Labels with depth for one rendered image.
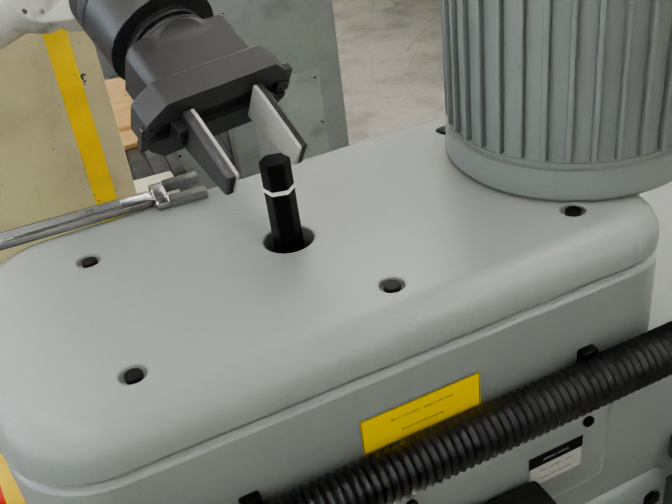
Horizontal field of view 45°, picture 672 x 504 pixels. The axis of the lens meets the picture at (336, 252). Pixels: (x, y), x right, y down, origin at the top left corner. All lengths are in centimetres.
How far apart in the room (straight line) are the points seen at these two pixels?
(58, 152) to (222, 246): 180
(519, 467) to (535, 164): 24
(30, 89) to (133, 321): 180
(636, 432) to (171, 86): 48
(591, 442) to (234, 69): 41
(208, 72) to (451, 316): 24
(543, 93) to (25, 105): 188
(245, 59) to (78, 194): 185
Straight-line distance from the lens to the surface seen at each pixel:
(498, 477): 66
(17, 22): 76
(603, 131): 58
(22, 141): 235
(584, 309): 58
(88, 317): 56
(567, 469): 70
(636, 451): 78
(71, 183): 241
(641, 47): 57
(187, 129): 57
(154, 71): 58
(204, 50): 60
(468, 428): 54
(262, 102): 59
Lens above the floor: 219
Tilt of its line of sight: 33 degrees down
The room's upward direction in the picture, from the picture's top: 8 degrees counter-clockwise
